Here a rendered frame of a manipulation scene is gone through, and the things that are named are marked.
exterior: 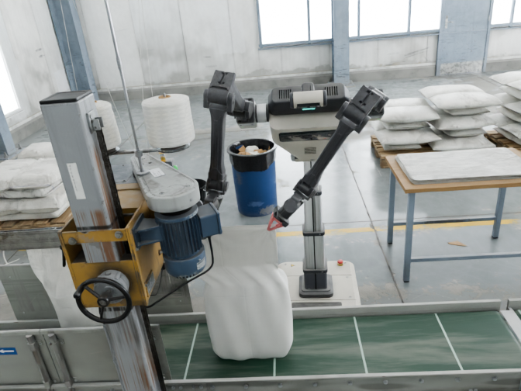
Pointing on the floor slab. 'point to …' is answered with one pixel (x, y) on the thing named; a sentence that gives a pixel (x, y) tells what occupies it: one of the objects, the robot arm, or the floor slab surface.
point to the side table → (443, 219)
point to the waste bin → (254, 177)
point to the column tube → (136, 380)
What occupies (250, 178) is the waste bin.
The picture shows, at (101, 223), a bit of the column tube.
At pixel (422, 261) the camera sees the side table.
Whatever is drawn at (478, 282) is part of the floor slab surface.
